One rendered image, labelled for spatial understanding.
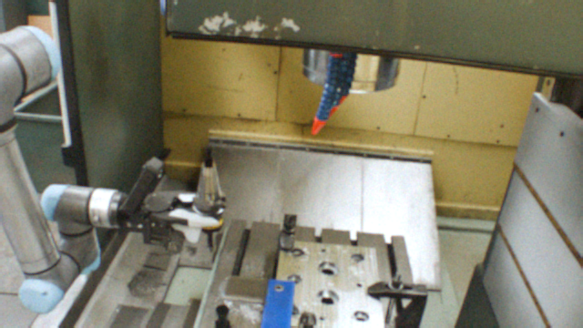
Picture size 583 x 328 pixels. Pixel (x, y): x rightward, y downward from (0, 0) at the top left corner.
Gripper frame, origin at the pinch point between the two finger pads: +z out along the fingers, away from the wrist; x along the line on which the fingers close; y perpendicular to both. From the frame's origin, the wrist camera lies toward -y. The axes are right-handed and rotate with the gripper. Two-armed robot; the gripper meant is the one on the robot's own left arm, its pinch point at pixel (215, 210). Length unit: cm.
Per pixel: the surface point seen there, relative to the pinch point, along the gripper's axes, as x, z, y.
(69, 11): -32, -42, -30
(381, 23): 32, 23, -43
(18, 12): -399, -295, 44
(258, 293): 24.8, 11.3, -2.6
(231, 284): 23.5, 7.2, -2.7
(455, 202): -101, 79, 52
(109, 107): -50, -42, 1
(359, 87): 7.6, 23.4, -29.0
